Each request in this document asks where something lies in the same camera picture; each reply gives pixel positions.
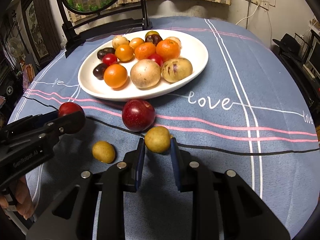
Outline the dark red plum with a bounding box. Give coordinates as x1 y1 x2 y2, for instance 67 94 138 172
121 99 156 132
58 102 84 117

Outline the small yellow longan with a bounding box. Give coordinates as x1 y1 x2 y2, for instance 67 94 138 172
92 141 116 164
144 126 171 153

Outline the dark purple small plum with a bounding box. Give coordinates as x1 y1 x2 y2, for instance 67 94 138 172
93 63 108 80

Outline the smooth orange fruit front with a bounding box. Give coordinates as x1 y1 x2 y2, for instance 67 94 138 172
104 64 127 88

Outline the smooth orange fruit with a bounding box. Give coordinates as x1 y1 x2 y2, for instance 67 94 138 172
115 44 133 62
104 64 127 88

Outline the red cherry tomato back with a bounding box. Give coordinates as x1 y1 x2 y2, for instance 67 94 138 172
102 53 118 66

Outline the red cherry tomato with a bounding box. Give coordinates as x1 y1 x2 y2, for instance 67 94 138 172
148 53 163 67
102 53 118 66

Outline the dark purple fruit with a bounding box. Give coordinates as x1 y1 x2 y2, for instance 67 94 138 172
97 47 116 60

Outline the smooth orange fruit back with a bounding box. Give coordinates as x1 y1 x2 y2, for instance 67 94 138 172
115 44 133 62

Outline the large tan melon fruit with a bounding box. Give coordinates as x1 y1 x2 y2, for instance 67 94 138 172
130 59 161 89

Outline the beige round fruit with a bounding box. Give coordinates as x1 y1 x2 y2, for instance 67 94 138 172
112 35 129 49

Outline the small orange tomato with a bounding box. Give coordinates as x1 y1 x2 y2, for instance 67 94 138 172
129 37 145 50

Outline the tan purple-striped pepino melon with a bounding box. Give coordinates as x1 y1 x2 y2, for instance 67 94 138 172
161 57 193 83

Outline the green yellow round fruit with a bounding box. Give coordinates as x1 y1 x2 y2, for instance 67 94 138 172
145 30 159 38

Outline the large orange mandarin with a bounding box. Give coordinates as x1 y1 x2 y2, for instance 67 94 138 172
156 40 181 62

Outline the pale beige fruit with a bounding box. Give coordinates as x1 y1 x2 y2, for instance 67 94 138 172
165 36 182 48

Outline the red cherry tomato front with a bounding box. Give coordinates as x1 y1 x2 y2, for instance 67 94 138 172
148 53 163 67

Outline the dark wrinkled passion fruit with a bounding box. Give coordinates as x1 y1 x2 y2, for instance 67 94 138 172
145 34 163 46

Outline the person's left hand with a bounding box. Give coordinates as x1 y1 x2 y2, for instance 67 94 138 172
10 176 34 220

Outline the black screen stand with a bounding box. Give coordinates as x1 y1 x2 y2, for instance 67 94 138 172
51 0 153 58

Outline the blue striped tablecloth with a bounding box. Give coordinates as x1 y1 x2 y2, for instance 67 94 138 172
9 17 319 237

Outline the dark framed picture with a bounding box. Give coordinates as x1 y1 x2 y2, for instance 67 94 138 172
21 0 61 68

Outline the computer monitor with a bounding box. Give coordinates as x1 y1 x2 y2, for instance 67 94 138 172
306 39 320 77

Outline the black hat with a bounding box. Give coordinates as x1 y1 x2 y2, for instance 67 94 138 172
272 33 300 56

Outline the black cable on table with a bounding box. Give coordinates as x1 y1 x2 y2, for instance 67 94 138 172
22 95 320 156

